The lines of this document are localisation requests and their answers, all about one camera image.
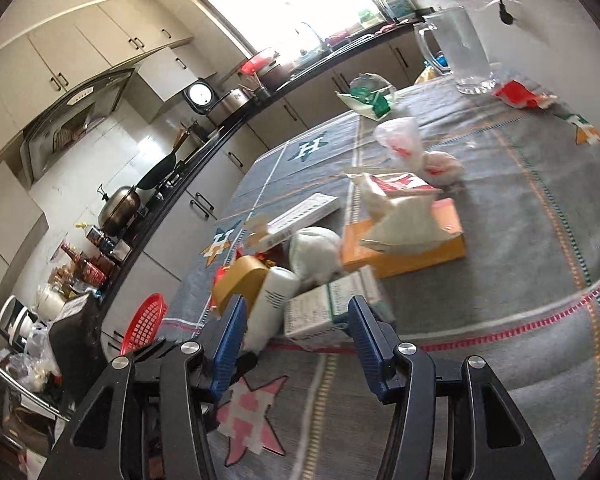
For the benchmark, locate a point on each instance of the red lidded pot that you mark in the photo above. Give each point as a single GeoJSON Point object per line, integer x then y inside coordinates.
{"type": "Point", "coordinates": [267, 70]}

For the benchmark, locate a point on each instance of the green white medicine box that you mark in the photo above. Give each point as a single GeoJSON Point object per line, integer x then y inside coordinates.
{"type": "Point", "coordinates": [319, 318]}

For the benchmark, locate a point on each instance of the long white flat box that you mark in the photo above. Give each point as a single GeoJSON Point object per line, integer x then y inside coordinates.
{"type": "Point", "coordinates": [265, 234]}

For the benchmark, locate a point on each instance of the grey patterned tablecloth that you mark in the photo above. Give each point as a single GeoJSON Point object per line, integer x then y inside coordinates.
{"type": "Point", "coordinates": [525, 296]}

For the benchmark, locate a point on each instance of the red plastic mesh basket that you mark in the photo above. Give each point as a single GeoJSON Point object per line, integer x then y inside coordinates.
{"type": "Point", "coordinates": [145, 323]}

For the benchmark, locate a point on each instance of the black frying pan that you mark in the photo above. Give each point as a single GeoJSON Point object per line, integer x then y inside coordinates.
{"type": "Point", "coordinates": [164, 167]}

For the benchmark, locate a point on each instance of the red label sauce bottle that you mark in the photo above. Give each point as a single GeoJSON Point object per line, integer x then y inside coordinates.
{"type": "Point", "coordinates": [88, 272]}

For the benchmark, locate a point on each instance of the clear glass pitcher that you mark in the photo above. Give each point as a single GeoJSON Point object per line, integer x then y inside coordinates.
{"type": "Point", "coordinates": [459, 43]}

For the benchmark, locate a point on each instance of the green white snack bag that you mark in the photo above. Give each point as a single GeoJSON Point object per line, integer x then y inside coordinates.
{"type": "Point", "coordinates": [370, 96]}

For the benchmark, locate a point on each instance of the white plastic bottle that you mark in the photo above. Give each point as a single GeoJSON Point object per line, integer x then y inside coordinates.
{"type": "Point", "coordinates": [267, 314]}

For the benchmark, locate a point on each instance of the rice cooker with open lid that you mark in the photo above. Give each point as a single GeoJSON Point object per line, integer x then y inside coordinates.
{"type": "Point", "coordinates": [220, 109]}

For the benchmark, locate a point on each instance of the crumpled white green bag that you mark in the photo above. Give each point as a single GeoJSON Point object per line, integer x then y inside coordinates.
{"type": "Point", "coordinates": [314, 255]}

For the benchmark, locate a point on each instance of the orange tissue box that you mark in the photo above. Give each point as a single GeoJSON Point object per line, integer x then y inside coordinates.
{"type": "Point", "coordinates": [392, 246]}

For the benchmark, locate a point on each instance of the steel pot with lid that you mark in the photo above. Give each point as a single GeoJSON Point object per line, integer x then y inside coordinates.
{"type": "Point", "coordinates": [118, 210]}

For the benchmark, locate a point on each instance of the red crumpled wrapper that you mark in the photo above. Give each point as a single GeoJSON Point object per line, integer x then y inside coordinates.
{"type": "Point", "coordinates": [517, 95]}

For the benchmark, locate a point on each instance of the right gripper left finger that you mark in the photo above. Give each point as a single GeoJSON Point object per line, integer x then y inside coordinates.
{"type": "Point", "coordinates": [167, 393]}

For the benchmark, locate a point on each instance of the white red plastic bag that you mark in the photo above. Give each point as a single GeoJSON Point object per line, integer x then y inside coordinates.
{"type": "Point", "coordinates": [401, 138]}

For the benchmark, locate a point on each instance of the range hood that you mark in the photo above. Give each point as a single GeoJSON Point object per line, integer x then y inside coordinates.
{"type": "Point", "coordinates": [62, 125]}

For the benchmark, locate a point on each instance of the black hanging cable plug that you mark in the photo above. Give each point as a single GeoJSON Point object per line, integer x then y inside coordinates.
{"type": "Point", "coordinates": [505, 17]}

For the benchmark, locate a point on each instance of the chopstick holder with utensils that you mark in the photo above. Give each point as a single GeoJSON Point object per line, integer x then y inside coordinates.
{"type": "Point", "coordinates": [253, 84]}

